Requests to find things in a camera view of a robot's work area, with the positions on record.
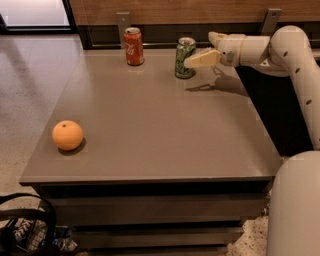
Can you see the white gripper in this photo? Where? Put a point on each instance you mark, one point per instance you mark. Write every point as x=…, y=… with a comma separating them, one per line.
x=232, y=47

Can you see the green soda can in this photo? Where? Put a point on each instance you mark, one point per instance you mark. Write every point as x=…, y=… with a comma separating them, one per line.
x=185, y=48

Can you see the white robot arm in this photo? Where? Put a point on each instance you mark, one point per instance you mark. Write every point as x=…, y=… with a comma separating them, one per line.
x=294, y=223

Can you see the red cola can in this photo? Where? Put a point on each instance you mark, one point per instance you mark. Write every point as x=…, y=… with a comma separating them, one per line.
x=133, y=46

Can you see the grey drawer cabinet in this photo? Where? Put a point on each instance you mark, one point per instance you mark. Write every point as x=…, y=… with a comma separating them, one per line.
x=168, y=167

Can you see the orange fruit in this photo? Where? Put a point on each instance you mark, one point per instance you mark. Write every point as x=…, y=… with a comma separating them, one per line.
x=67, y=135

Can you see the black bag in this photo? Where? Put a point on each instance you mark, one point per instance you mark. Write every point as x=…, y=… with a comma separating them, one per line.
x=33, y=232

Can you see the right metal rail bracket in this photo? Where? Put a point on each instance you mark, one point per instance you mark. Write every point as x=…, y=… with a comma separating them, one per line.
x=270, y=21

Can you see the metal rail bracket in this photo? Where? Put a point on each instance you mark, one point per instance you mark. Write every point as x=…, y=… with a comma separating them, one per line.
x=123, y=22
x=270, y=21

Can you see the left metal rail bracket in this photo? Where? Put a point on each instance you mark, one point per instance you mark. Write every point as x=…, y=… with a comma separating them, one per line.
x=123, y=22

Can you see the metal wall rail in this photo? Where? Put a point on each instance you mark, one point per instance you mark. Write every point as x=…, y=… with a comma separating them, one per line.
x=315, y=43

